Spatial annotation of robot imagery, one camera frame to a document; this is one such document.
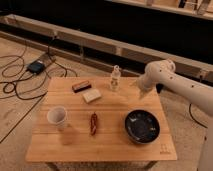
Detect dark ceramic bowl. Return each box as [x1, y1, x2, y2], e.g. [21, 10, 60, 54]
[125, 110, 160, 144]

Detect brown black eraser block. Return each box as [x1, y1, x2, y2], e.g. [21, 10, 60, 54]
[72, 81, 92, 93]

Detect white soap bar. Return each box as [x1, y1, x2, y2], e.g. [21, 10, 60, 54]
[83, 89, 101, 103]

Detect white paper cup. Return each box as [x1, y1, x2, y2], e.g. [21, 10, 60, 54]
[47, 106, 67, 131]

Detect wooden table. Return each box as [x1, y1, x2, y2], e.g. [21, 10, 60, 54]
[26, 77, 177, 162]

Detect long wooden beam frame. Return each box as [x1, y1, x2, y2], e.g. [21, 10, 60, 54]
[0, 15, 213, 82]

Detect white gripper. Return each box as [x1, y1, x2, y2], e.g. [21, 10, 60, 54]
[137, 77, 153, 98]

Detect black floor cable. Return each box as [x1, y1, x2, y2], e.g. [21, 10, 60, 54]
[0, 39, 78, 144]

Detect clear plastic bottle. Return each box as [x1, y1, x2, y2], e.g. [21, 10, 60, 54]
[110, 65, 121, 91]

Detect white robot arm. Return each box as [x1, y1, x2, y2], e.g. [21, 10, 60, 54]
[137, 60, 213, 171]

